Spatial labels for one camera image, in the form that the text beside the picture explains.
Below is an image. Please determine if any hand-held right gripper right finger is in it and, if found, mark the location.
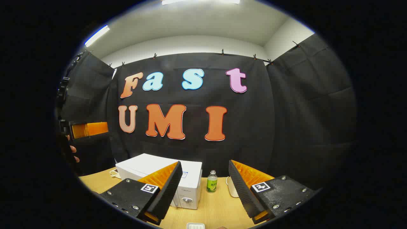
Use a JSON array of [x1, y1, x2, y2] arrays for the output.
[[229, 160, 321, 225]]

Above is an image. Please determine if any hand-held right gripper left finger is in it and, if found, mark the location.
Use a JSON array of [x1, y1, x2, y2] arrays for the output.
[[100, 161, 183, 225]]

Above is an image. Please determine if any white microwave oven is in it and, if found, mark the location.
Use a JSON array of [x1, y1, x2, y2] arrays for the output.
[[115, 154, 203, 210]]

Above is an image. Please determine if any white toaster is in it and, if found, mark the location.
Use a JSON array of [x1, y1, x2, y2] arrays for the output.
[[226, 177, 239, 198]]

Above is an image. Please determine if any green label drink bottle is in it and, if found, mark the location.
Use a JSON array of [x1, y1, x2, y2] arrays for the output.
[[207, 170, 218, 193]]

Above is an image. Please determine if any ceiling light strip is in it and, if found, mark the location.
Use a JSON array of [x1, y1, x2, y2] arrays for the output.
[[162, 0, 240, 5], [84, 25, 110, 47]]

